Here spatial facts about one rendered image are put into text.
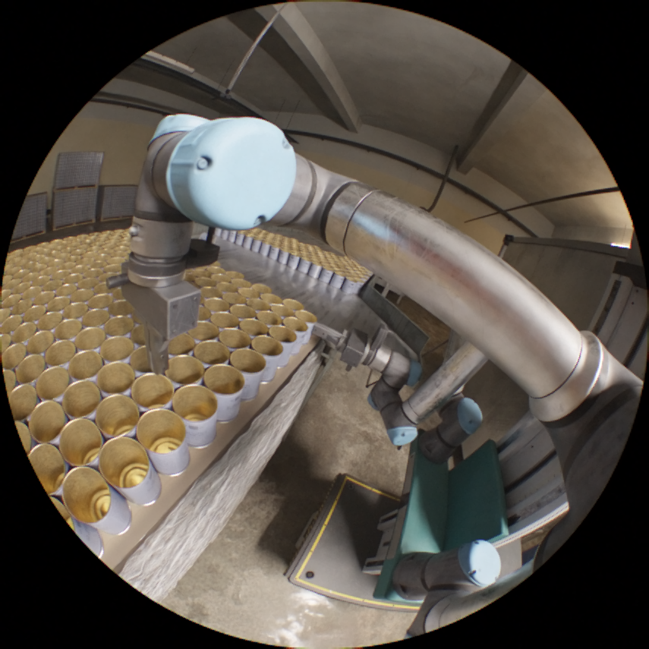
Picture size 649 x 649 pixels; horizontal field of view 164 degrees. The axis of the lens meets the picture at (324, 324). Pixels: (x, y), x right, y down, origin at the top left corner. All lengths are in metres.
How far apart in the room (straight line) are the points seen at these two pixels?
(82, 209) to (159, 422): 7.58
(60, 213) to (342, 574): 8.09
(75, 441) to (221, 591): 1.21
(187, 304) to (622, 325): 0.90
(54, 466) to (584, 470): 0.54
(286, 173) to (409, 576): 0.71
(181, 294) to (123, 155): 9.57
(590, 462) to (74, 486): 0.48
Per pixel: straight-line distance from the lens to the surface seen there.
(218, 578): 1.47
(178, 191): 0.15
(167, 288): 0.27
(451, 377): 0.55
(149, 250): 0.26
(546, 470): 0.74
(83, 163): 7.69
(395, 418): 0.62
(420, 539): 0.75
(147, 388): 0.40
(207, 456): 0.39
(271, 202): 0.15
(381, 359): 0.62
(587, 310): 2.04
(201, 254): 0.30
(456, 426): 0.81
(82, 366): 0.47
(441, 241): 0.18
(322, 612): 1.58
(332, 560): 1.22
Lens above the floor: 1.46
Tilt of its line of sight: 27 degrees down
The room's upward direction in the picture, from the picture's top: 23 degrees clockwise
